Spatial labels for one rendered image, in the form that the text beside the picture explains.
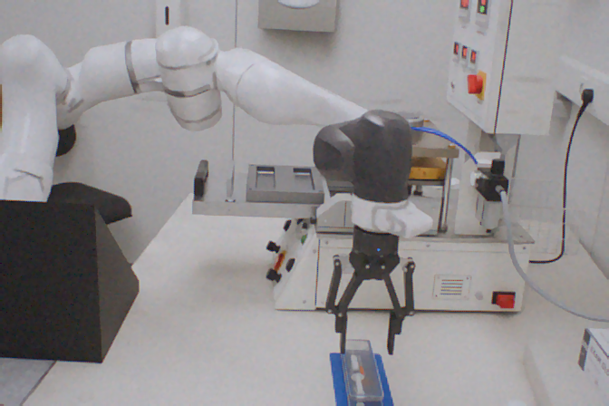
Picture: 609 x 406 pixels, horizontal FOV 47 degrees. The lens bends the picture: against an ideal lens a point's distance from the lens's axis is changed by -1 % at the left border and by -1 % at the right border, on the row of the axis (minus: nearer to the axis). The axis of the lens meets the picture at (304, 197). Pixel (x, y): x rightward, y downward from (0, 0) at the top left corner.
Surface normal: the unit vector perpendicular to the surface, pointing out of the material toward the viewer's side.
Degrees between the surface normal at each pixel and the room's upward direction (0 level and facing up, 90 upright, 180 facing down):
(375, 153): 86
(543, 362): 0
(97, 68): 75
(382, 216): 91
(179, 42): 48
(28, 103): 69
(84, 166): 90
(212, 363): 0
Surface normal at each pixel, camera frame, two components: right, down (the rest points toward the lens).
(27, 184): 0.80, -0.33
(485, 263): 0.05, 0.32
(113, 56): -0.04, -0.38
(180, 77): -0.08, 0.63
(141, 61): 0.11, 0.05
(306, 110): 0.28, 0.48
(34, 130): 0.52, -0.30
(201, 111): 0.36, 0.68
